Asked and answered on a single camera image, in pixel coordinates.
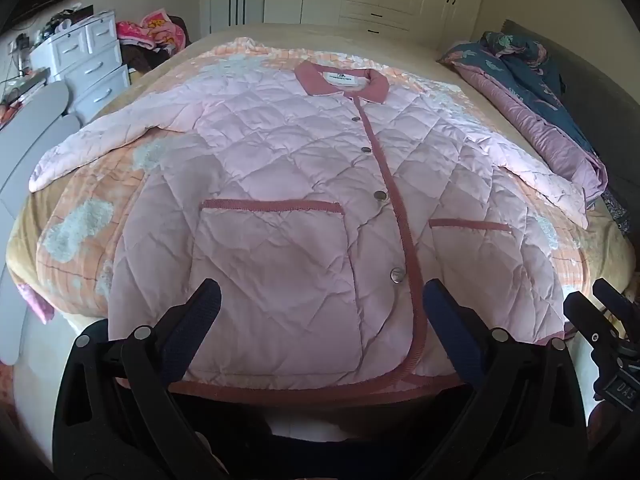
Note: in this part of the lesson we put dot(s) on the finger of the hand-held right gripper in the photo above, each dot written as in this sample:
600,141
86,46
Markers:
582,317
612,302

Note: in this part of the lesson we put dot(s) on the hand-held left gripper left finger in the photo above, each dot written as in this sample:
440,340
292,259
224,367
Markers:
201,310

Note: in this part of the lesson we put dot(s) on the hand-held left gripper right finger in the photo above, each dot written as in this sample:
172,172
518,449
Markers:
445,312

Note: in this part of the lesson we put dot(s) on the pink quilted jacket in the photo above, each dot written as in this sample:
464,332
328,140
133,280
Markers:
300,185

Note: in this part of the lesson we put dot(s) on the dark patterned cloth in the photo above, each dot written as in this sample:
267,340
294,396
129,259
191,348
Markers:
617,210

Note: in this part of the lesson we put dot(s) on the orange plaid fleece blanket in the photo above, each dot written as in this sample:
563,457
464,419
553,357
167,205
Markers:
75,210

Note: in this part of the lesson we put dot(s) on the small pink cloth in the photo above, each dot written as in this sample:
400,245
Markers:
37,305

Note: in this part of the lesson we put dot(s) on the grey oval board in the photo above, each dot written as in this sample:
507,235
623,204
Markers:
30,110
25,210

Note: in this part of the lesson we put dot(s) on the purple and blue floral quilt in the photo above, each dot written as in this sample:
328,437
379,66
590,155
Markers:
540,110

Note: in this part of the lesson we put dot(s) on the grey headboard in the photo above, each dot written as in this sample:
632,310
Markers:
615,85

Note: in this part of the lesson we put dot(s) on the dark brown chair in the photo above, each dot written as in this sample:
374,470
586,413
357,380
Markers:
142,60

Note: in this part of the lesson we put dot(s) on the white drawer cabinet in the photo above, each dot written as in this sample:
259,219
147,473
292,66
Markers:
95,67

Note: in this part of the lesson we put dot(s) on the pink printed cloth pile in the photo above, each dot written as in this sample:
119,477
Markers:
155,30

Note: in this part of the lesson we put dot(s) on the cluttered desk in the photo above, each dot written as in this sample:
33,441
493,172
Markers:
20,85

